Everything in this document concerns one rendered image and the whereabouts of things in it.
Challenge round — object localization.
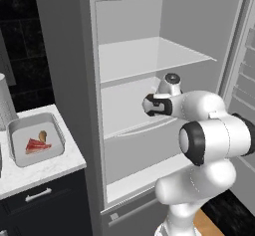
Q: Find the brown sweet potato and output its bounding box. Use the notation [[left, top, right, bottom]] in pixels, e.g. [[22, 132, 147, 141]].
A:
[[37, 129, 49, 143]]

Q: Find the red raw steak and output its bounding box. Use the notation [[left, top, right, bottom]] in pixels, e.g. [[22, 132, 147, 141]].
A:
[[25, 137, 53, 155]]

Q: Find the grey tupperware container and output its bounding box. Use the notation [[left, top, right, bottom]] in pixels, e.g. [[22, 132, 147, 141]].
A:
[[6, 112, 67, 168]]

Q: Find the white glass fridge shelf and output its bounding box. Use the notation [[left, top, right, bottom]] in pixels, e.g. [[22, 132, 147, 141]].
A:
[[98, 36, 218, 86], [101, 77, 187, 140]]

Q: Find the grey open fridge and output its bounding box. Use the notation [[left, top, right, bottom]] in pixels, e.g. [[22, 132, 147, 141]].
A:
[[32, 0, 255, 236]]

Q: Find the white fridge floor shelf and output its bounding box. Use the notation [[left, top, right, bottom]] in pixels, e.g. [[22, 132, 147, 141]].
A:
[[105, 153, 194, 209]]

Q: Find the dark drawer front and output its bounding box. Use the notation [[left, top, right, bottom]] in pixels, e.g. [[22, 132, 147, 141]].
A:
[[0, 168, 90, 216]]

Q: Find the grey freezer drawer front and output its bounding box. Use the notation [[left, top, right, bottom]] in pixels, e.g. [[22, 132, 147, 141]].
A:
[[100, 195, 174, 236]]

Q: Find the grey cylindrical canister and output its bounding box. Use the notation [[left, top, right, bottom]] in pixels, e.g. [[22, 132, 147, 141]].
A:
[[0, 73, 20, 132]]

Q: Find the grey fridge door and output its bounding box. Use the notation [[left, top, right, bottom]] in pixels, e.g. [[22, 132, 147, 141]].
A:
[[221, 0, 255, 216]]

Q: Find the dark cupboard door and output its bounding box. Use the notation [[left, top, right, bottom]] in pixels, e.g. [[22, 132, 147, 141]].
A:
[[0, 203, 94, 236]]

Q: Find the silver freezer drawer handle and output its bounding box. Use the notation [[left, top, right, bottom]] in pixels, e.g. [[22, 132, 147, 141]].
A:
[[108, 198, 161, 228]]

